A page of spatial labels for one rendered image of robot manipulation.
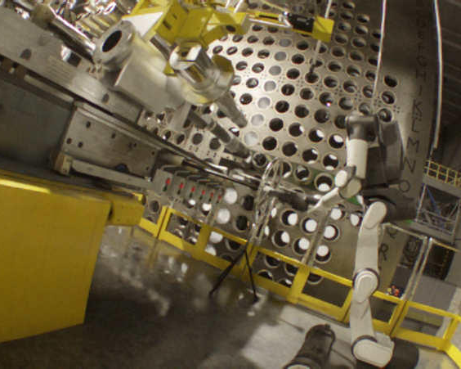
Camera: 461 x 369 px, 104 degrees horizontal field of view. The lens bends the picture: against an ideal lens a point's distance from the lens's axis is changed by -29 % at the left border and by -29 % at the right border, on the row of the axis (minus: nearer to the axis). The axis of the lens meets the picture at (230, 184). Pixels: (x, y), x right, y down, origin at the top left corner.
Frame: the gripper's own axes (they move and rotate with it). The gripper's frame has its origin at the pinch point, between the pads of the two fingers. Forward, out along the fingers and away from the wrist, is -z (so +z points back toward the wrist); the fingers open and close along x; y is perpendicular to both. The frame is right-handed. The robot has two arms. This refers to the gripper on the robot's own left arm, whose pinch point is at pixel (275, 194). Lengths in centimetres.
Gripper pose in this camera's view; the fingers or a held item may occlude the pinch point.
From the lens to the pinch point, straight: 137.7
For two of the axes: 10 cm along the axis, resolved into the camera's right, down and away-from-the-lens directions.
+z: 8.7, 3.1, -3.8
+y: -3.5, 9.4, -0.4
